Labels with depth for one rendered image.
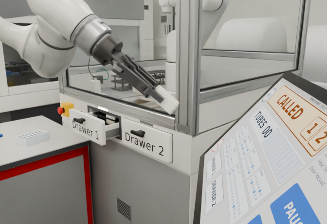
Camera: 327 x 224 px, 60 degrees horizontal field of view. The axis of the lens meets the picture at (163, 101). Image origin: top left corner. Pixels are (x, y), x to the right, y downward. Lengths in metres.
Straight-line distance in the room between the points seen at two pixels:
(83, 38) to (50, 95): 1.46
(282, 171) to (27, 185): 1.21
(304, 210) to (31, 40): 0.70
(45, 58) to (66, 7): 0.17
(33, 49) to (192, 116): 0.52
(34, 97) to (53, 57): 1.30
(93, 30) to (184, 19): 0.36
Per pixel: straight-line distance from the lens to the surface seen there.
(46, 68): 0.84
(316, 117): 0.46
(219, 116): 1.08
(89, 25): 0.69
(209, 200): 0.53
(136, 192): 1.32
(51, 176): 1.48
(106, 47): 0.68
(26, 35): 0.82
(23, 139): 1.51
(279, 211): 0.37
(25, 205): 1.49
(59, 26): 0.71
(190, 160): 1.01
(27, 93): 2.07
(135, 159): 1.25
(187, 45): 0.93
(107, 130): 1.26
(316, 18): 4.10
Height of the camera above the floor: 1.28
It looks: 13 degrees down
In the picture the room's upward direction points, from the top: straight up
